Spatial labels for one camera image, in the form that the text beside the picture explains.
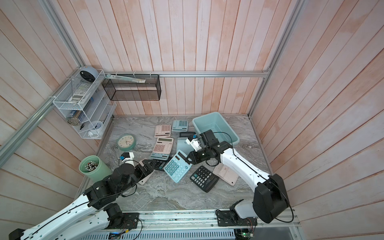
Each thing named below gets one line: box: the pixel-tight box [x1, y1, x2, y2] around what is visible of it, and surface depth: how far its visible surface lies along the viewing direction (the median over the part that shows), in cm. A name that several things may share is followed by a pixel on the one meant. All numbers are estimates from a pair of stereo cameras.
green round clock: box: [116, 133, 137, 152], surface depth 103 cm
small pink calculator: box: [154, 124, 171, 138], surface depth 110 cm
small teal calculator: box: [171, 120, 189, 132], surface depth 113 cm
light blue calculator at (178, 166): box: [163, 149, 193, 183], surface depth 79 cm
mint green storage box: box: [192, 112, 240, 146], surface depth 104 cm
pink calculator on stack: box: [152, 137, 174, 155], surface depth 100 cm
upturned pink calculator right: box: [212, 163, 239, 186], surface depth 89 cm
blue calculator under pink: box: [149, 152, 171, 161], surface depth 95 cm
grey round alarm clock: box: [79, 66, 99, 83], surface depth 83 cm
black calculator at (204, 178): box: [189, 165, 220, 193], surface depth 87 cm
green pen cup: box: [79, 155, 112, 184], surface depth 79 cm
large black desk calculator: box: [179, 131, 196, 138], surface depth 109 cm
